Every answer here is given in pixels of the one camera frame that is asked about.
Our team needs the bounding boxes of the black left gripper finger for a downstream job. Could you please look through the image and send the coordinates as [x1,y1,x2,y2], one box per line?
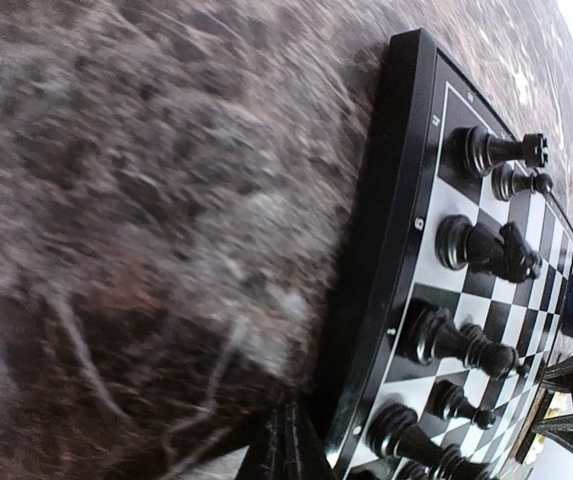
[236,397,336,480]

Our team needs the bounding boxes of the black and white chessboard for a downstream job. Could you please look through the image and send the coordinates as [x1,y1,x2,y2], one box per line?
[314,29,573,479]

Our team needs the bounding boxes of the black chess queen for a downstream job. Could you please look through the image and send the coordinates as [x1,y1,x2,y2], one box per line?
[366,403,492,480]

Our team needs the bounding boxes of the black chess pawn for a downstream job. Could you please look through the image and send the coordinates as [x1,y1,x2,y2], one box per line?
[491,164,554,202]
[428,380,497,430]

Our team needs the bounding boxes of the black chess bishop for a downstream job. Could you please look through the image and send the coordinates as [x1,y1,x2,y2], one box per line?
[400,299,530,379]

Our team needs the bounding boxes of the black chess knight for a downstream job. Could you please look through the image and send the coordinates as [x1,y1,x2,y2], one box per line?
[435,215,543,284]

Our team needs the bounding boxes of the black chess rook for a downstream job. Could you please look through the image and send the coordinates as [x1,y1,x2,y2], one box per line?
[451,125,548,178]

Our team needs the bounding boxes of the gold metal tray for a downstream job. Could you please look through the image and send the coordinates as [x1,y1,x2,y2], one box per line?
[510,388,568,464]

